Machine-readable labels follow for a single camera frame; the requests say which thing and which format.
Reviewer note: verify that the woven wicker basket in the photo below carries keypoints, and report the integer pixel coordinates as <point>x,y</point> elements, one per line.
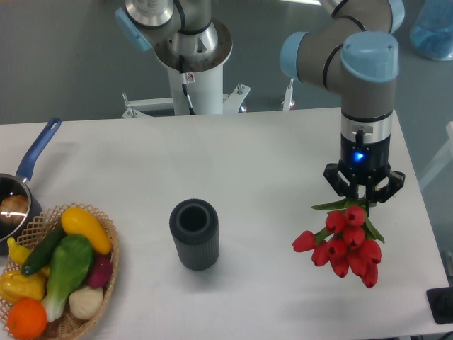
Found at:
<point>67,326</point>

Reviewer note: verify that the blue handled saucepan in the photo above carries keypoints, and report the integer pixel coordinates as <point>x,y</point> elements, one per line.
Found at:
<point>17,184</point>

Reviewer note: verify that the dark grey ribbed vase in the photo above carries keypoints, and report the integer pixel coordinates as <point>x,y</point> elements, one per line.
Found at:
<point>194,226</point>

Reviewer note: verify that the yellow squash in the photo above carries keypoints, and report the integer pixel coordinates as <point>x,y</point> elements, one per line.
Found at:
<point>76,220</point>

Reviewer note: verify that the purple red onion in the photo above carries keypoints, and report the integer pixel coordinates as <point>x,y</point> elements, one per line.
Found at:
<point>101,272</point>

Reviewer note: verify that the dark green cucumber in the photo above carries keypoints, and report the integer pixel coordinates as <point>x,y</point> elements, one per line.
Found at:
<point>42,253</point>

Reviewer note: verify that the white frame at right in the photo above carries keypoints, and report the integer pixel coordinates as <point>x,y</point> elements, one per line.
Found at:
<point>438,162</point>

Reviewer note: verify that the black device at edge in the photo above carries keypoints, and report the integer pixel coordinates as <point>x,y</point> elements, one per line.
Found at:
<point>440,302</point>

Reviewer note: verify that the brown bread roll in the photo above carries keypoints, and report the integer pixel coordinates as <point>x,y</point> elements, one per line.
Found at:
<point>14,209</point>

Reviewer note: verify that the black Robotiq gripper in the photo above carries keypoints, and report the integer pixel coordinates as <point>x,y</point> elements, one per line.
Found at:
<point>365,165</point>

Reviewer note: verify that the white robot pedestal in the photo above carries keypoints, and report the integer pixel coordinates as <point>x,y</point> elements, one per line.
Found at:
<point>195,69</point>

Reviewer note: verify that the red tulip bouquet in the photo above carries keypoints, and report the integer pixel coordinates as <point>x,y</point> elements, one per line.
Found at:
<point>349,242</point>

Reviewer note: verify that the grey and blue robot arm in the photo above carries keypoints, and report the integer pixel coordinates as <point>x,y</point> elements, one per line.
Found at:
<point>356,57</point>

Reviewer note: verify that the orange fruit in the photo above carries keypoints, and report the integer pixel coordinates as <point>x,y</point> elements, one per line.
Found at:
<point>27,319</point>

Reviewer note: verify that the yellow orange gourd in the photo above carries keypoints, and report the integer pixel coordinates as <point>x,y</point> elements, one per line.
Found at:
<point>16,287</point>

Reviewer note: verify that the white garlic bulb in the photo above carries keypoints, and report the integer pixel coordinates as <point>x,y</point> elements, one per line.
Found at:
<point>85,302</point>

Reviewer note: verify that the green bok choy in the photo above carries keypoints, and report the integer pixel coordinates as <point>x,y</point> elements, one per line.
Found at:
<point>69,266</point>

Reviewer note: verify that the yellow banana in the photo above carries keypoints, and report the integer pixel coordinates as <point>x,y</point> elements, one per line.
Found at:
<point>18,254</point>

